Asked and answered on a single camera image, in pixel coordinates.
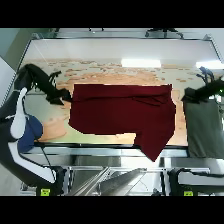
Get black cable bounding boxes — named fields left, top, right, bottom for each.
left=175, top=167, right=224, bottom=178

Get blue garment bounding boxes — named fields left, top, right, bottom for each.
left=16, top=114, right=45, bottom=154

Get grey green garment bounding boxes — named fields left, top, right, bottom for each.
left=182, top=87, right=224, bottom=160

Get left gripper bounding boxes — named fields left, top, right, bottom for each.
left=45, top=83, right=73, bottom=106

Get dark red T-shirt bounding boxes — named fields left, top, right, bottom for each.
left=68, top=83, right=177, bottom=163

